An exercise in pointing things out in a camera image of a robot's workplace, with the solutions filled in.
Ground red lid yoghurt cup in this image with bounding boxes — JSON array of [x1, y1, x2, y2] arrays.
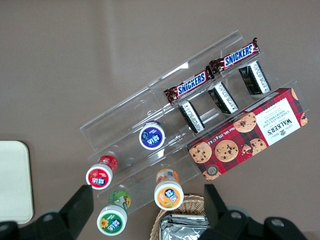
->
[[85, 154, 119, 191]]

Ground red Walkers cookie box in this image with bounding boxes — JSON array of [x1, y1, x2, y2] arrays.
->
[[186, 87, 309, 183]]

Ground orange lid yoghurt cup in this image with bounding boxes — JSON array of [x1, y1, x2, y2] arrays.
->
[[153, 167, 185, 211]]

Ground Snickers chocolate bar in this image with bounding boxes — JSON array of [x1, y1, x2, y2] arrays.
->
[[163, 69, 215, 106], [208, 37, 259, 75]]

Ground green lid yoghurt cup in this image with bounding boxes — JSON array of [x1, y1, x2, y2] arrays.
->
[[96, 190, 132, 237]]

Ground oval wicker basket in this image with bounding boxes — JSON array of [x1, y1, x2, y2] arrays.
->
[[149, 194, 209, 240]]

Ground silver foil tray stack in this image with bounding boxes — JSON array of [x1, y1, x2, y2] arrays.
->
[[159, 214, 212, 240]]

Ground small black white box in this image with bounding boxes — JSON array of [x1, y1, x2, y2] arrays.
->
[[207, 80, 239, 115], [177, 99, 206, 134], [237, 60, 272, 96]]

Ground blue lid yoghurt cup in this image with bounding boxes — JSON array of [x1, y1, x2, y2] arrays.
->
[[138, 120, 166, 151]]

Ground cream plastic tray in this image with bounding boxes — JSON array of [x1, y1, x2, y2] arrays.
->
[[0, 140, 34, 224]]

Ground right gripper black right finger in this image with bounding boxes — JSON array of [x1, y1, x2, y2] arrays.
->
[[201, 184, 261, 240]]

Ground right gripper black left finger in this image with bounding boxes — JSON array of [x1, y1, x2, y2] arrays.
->
[[32, 184, 95, 240]]

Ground clear acrylic stepped stand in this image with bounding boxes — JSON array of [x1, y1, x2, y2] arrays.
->
[[79, 84, 201, 215], [148, 29, 311, 137]]

